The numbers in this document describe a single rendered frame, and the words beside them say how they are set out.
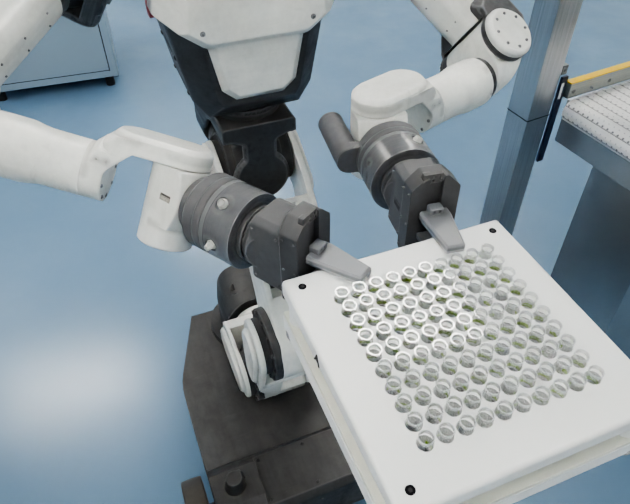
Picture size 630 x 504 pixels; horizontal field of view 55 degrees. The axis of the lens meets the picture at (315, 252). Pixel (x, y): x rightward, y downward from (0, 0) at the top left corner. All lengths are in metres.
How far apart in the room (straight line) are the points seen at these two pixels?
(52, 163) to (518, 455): 0.54
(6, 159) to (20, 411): 1.30
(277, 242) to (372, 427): 0.21
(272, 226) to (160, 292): 1.54
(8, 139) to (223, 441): 1.00
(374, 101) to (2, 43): 0.44
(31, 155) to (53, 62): 2.56
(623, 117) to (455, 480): 0.99
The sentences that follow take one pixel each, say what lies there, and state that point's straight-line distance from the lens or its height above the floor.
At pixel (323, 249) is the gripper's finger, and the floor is 1.09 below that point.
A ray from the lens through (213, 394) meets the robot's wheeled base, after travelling 1.61.
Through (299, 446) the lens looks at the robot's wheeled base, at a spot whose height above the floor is 0.19.
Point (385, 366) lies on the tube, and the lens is 0.52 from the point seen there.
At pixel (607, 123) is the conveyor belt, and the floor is 0.88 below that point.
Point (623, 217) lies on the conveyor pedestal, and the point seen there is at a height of 0.64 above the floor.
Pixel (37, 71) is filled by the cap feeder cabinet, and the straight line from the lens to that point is 3.30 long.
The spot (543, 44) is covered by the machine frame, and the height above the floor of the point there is 1.01.
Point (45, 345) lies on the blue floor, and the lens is 2.07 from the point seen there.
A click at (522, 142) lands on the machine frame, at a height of 0.80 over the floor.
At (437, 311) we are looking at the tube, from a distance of 0.56.
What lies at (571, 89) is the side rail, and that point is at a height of 0.91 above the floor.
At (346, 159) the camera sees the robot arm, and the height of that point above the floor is 1.07.
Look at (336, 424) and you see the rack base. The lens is 0.54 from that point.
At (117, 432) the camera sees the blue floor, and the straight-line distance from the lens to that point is 1.81.
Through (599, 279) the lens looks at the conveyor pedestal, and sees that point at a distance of 1.61.
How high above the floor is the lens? 1.50
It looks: 43 degrees down
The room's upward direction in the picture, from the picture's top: straight up
